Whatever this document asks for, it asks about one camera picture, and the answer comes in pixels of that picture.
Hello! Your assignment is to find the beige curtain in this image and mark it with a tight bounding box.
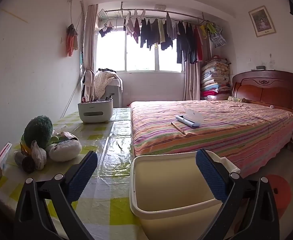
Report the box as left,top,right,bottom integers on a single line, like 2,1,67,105
82,4,99,101
184,21,212,101

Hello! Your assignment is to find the cream plastic bin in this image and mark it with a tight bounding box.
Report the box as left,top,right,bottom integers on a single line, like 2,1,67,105
129,151,241,240

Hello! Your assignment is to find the white washing machine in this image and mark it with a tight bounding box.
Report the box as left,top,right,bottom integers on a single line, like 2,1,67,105
103,78,123,108

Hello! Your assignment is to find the row of hanging clothes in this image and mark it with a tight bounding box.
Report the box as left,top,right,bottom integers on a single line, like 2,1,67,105
123,9,223,64

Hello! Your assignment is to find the dark round ball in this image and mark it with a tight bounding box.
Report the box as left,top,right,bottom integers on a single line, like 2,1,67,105
21,157,36,173

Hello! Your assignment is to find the blue and white pencil case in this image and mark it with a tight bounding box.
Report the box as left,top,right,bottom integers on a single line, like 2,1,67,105
176,108,204,128

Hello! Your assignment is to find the green checkered tablecloth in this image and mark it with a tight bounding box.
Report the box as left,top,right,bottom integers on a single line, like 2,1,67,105
0,107,147,240

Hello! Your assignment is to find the green wire hanging rack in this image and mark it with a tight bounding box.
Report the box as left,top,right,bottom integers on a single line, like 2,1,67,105
98,8,109,21

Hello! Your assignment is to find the yellow pencil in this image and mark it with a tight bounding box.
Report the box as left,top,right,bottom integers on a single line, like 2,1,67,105
171,122,186,135

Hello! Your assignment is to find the orange plastic stool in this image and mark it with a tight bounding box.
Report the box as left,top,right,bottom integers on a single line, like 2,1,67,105
265,174,293,221

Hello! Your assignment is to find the green broccoli plush toy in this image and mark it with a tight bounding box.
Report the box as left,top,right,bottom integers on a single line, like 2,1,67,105
24,116,54,148

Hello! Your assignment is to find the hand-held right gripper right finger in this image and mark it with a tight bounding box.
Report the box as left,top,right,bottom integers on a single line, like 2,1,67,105
196,149,280,240

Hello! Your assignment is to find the white utensil holder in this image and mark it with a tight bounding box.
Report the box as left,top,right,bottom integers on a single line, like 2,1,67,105
77,97,113,124

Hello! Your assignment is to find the orange hanging cloth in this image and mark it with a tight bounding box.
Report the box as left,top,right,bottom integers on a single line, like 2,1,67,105
66,24,79,57

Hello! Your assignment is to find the metal clothes rail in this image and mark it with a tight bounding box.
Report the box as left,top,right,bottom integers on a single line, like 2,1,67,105
104,8,212,22

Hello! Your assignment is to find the plain white cloth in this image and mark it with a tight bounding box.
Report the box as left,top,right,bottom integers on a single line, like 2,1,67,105
83,70,96,101

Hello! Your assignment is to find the dotted white cloth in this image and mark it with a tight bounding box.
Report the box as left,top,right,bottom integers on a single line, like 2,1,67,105
94,69,119,99

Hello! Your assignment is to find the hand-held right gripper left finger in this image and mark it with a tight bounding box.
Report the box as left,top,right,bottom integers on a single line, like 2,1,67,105
13,151,98,240

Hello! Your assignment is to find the bed with striped sheet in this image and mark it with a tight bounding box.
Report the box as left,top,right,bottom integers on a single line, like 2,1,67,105
129,99,293,178

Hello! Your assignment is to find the stack of folded blankets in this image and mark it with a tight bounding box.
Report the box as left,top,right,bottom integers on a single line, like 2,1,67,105
200,56,232,101

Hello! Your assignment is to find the white plush toy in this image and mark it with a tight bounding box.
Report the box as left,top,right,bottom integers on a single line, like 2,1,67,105
48,139,82,162

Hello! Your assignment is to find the framed picture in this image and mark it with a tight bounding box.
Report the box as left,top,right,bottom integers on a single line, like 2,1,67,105
248,5,277,38

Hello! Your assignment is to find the wooden bed headboard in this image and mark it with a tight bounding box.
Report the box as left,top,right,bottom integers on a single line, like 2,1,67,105
232,70,293,111

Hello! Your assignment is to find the dark hanging underwear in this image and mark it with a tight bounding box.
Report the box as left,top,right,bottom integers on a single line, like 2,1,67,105
97,26,113,38

